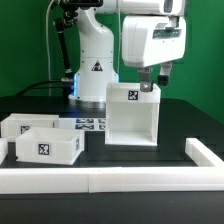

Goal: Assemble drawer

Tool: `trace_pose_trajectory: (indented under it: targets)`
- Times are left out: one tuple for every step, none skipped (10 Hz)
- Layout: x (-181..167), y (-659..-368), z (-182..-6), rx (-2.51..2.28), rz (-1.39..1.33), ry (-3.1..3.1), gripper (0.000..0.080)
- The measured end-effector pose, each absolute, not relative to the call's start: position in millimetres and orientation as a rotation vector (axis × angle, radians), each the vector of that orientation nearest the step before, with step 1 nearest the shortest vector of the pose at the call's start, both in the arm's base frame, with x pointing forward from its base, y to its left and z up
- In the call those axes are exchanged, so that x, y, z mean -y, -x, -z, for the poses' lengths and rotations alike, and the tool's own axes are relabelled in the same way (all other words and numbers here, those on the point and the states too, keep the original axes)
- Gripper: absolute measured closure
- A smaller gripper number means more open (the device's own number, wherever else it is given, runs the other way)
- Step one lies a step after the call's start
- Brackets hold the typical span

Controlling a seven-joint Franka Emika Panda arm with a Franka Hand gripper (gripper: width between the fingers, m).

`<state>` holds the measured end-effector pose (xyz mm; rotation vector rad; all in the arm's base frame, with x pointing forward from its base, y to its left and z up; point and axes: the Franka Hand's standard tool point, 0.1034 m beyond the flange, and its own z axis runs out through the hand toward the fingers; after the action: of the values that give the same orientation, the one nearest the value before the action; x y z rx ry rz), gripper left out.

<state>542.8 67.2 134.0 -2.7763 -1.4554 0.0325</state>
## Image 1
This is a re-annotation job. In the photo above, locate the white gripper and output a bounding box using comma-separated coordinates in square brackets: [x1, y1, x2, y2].
[122, 16, 186, 92]

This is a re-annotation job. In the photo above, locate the white drawer cabinet box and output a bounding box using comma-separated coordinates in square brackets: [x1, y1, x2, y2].
[105, 83, 161, 146]

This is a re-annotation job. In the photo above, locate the white front drawer tray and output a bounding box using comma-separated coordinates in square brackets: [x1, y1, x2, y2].
[15, 127, 84, 165]

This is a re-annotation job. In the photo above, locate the white drawer tray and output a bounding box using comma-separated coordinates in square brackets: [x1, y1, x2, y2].
[0, 113, 59, 142]
[15, 127, 84, 165]

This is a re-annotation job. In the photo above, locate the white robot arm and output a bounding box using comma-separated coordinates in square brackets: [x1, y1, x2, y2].
[59, 0, 186, 104]

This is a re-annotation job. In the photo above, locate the white marker tag sheet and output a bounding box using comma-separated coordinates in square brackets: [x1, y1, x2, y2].
[59, 118, 106, 131]

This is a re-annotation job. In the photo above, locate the white right fence bar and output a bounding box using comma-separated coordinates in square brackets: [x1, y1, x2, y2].
[185, 138, 224, 168]

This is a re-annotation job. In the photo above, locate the white fence bar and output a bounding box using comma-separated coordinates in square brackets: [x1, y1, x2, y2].
[0, 167, 224, 194]
[0, 138, 8, 165]
[185, 138, 224, 168]

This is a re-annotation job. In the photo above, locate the white front fence bar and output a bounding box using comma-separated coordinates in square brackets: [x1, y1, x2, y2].
[0, 167, 224, 194]

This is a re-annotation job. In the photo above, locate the white left fence bar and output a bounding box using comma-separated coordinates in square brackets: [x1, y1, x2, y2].
[0, 138, 8, 165]

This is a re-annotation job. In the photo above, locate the black cable bundle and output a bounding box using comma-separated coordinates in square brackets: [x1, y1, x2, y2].
[14, 9, 79, 98]

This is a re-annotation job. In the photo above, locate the white thin cable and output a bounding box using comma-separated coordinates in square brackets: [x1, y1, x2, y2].
[45, 0, 55, 97]

